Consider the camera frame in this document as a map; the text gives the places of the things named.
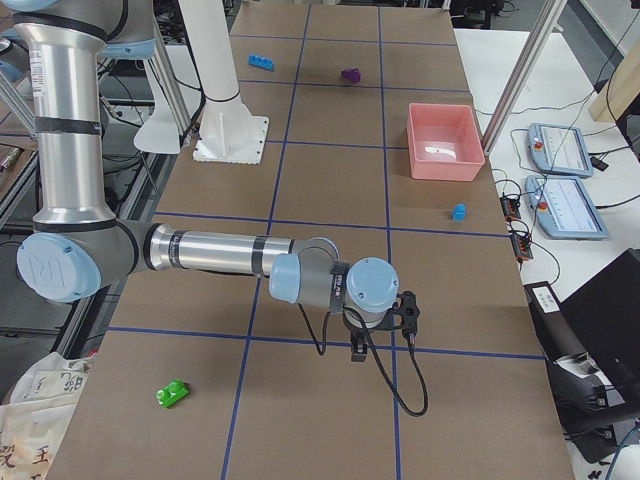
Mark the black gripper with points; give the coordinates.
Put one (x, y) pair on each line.
(363, 333)

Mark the small blue toy block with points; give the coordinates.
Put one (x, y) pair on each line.
(459, 212)

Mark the green toy block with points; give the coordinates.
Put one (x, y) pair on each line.
(172, 393)

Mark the purple toy block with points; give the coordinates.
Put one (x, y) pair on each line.
(351, 75)

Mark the long blue toy block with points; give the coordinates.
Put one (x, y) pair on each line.
(261, 62)

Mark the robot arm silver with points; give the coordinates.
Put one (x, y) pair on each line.
(79, 246)

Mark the pink plastic box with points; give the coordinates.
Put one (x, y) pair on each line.
(443, 142)

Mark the orange black usb hub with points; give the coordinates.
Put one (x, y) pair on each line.
(510, 208)

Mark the black case with label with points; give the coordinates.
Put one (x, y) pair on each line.
(590, 343)

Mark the near teach pendant tablet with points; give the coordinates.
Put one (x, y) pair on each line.
(562, 207)

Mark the teach pendant tablet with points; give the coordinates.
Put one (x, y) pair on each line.
(559, 150)
(562, 207)

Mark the far teach pendant tablet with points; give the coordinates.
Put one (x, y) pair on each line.
(559, 150)

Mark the printed tote bag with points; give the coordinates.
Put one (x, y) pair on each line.
(34, 421)

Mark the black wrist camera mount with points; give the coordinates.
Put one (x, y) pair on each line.
(408, 312)

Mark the white pedestal column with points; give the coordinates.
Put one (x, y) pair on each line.
(228, 131)

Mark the aluminium frame post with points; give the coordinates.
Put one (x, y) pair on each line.
(524, 65)

